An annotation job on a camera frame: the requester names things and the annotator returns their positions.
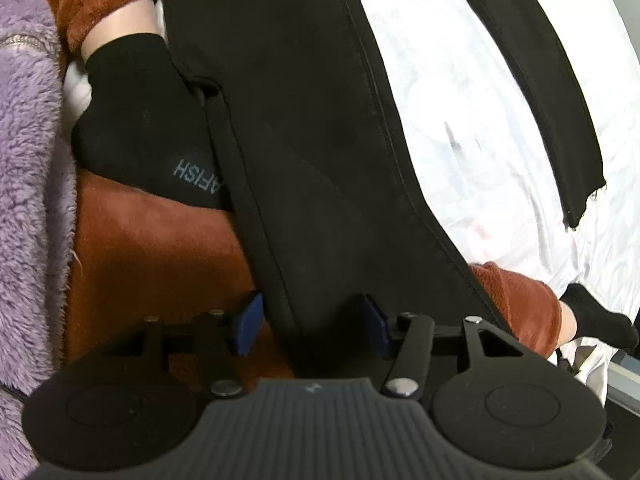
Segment orange fleece trousers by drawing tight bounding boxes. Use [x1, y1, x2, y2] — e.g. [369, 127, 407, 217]
[60, 0, 563, 378]

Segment grey bed frame rail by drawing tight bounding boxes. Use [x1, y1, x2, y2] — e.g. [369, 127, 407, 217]
[602, 352, 640, 480]

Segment purple fleece jacket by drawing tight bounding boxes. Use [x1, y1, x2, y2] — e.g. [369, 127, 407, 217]
[0, 0, 82, 463]

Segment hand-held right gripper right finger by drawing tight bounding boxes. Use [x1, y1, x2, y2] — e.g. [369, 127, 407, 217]
[364, 294, 526, 400]

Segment person's bare ankle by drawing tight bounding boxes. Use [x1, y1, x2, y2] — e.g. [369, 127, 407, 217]
[81, 0, 167, 64]
[556, 301, 578, 347]

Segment black printed sock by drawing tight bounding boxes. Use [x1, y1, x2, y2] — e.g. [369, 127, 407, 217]
[71, 32, 233, 212]

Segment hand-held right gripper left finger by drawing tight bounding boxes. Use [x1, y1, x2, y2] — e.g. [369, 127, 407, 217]
[117, 291, 264, 399]

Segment pale polka dot bed sheet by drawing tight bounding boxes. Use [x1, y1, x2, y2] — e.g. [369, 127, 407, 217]
[62, 0, 640, 406]

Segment black pants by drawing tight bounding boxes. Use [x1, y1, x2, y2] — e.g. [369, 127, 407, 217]
[155, 0, 608, 377]

